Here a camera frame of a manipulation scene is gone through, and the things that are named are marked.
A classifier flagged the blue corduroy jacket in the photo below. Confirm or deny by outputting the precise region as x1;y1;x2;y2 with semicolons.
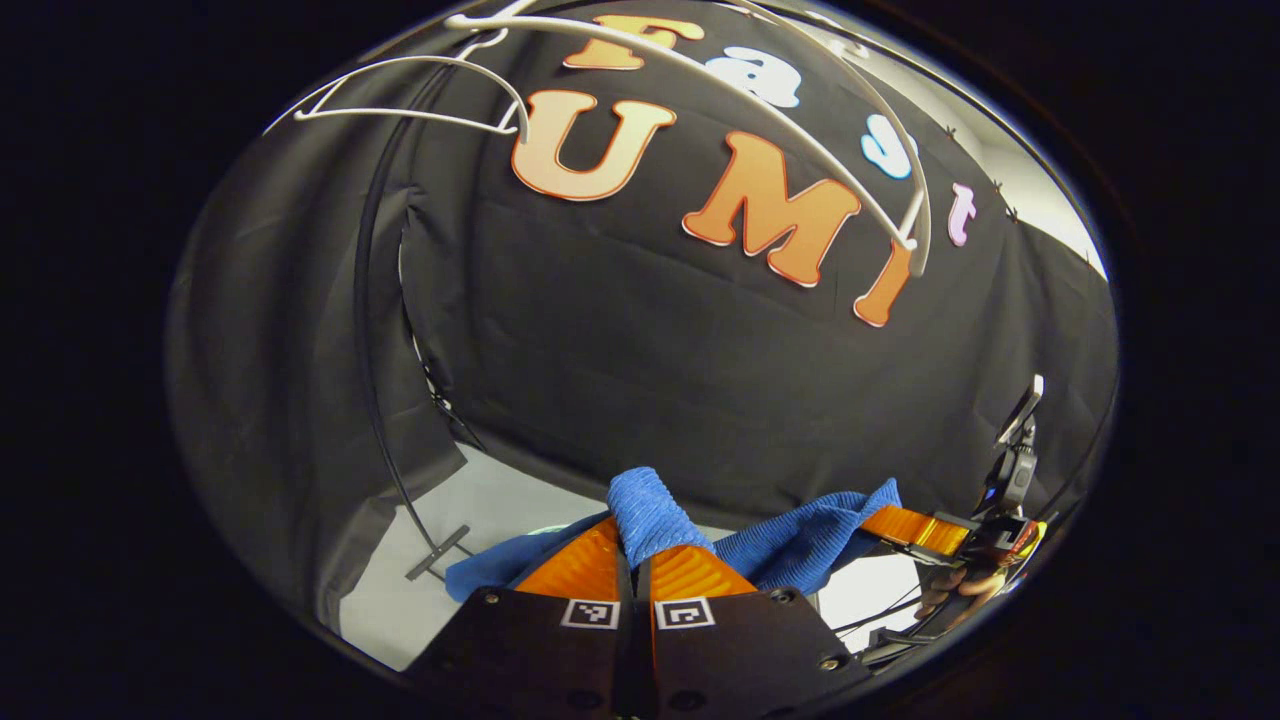
445;466;903;603

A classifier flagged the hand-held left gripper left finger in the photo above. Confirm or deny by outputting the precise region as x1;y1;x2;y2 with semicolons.
405;515;633;716

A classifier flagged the black clothes rack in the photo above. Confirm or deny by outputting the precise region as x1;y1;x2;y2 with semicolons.
352;60;471;583

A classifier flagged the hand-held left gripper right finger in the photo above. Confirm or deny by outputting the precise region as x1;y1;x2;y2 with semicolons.
637;545;873;719

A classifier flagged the black backdrop cloth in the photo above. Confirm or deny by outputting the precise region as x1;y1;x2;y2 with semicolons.
165;0;1119;641

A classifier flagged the small white clothes hanger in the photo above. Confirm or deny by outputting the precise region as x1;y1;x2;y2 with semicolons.
265;28;531;141

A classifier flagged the large white clothes hanger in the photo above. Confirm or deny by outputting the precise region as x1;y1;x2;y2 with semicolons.
445;0;933;279

